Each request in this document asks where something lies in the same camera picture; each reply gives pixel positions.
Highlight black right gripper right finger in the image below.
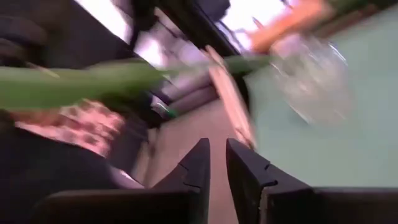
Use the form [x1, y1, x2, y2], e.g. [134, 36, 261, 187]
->
[226, 138, 312, 224]

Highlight red artificial tulip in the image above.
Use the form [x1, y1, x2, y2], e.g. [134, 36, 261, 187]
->
[248, 0, 333, 52]
[0, 54, 274, 111]

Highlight green table mat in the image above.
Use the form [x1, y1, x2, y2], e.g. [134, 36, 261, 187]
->
[245, 2, 398, 189]

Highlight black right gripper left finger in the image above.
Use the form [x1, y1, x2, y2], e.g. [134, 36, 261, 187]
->
[149, 138, 211, 224]

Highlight wooden table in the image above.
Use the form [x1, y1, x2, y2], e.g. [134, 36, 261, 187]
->
[203, 45, 259, 150]

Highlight round clear glass vase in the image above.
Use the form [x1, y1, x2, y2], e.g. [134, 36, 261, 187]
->
[267, 32, 355, 125]

